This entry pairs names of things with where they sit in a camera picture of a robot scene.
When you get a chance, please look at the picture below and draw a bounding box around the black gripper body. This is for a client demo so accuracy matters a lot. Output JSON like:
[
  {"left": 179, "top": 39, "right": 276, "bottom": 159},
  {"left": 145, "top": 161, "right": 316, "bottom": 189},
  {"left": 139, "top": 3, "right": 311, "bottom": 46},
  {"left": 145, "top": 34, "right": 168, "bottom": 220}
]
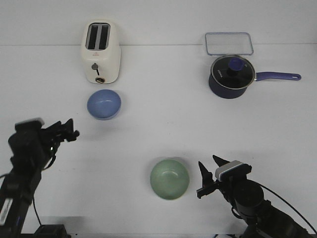
[
  {"left": 39, "top": 121, "right": 64, "bottom": 151},
  {"left": 196, "top": 180, "right": 232, "bottom": 203}
]

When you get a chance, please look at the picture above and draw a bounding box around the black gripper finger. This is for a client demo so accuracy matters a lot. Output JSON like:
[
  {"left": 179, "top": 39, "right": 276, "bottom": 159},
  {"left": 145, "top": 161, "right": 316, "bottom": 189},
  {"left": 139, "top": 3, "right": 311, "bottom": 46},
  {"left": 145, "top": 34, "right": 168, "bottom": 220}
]
[
  {"left": 212, "top": 155, "right": 230, "bottom": 168},
  {"left": 60, "top": 119, "right": 75, "bottom": 136},
  {"left": 65, "top": 130, "right": 80, "bottom": 142},
  {"left": 198, "top": 161, "right": 214, "bottom": 187}
]

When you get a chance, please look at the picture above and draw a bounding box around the green bowl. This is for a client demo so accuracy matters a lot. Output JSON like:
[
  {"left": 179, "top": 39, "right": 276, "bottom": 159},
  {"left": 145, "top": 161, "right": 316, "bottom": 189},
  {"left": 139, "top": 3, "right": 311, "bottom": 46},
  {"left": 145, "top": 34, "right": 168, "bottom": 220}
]
[{"left": 150, "top": 159, "right": 190, "bottom": 200}]

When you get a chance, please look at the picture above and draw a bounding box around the blue bowl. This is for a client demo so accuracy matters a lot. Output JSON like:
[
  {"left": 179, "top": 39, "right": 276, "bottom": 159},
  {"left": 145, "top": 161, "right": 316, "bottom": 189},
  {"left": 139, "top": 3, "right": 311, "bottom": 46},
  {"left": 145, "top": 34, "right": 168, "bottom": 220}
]
[{"left": 87, "top": 89, "right": 122, "bottom": 120}]

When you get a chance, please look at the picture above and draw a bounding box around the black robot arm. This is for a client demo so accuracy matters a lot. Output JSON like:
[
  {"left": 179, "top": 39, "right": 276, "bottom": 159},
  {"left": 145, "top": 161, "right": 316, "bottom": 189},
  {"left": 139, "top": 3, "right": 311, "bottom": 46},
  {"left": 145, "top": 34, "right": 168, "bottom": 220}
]
[
  {"left": 196, "top": 155, "right": 312, "bottom": 238},
  {"left": 0, "top": 118, "right": 79, "bottom": 238}
]

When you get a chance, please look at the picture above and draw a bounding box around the white two-slot toaster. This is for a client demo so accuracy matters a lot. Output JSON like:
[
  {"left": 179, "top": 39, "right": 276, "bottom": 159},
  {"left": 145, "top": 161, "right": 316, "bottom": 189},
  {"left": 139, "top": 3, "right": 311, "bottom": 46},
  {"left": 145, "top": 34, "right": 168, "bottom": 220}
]
[{"left": 80, "top": 19, "right": 121, "bottom": 84}]

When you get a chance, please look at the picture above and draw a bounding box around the glass lid with blue knob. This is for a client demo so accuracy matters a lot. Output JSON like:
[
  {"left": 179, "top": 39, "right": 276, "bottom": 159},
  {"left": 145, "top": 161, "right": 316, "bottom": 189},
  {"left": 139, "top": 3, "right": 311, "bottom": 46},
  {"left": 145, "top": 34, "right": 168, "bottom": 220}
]
[{"left": 211, "top": 55, "right": 256, "bottom": 90}]

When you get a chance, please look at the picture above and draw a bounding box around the clear rectangular container lid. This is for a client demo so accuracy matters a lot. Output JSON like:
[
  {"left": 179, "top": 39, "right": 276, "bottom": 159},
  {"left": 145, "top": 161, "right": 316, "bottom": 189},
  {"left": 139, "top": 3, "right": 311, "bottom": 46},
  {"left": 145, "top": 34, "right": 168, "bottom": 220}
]
[{"left": 205, "top": 32, "right": 254, "bottom": 56}]

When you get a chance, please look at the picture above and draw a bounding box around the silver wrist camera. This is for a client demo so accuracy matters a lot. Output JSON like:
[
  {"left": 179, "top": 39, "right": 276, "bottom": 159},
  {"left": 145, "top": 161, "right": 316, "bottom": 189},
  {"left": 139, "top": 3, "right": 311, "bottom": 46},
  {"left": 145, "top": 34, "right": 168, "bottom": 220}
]
[
  {"left": 215, "top": 160, "right": 252, "bottom": 182},
  {"left": 14, "top": 118, "right": 45, "bottom": 131}
]

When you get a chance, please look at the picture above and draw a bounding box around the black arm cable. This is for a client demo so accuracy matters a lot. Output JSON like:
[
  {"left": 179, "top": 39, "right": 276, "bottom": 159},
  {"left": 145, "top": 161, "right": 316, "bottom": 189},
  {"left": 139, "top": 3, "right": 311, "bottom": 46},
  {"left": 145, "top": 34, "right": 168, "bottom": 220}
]
[
  {"left": 31, "top": 138, "right": 60, "bottom": 226},
  {"left": 257, "top": 182, "right": 317, "bottom": 235}
]

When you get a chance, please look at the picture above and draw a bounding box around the blue saucepan with handle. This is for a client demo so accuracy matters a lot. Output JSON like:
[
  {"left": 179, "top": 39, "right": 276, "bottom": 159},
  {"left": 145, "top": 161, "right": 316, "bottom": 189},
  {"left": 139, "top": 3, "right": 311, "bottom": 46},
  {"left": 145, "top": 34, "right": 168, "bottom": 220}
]
[{"left": 209, "top": 71, "right": 302, "bottom": 99}]

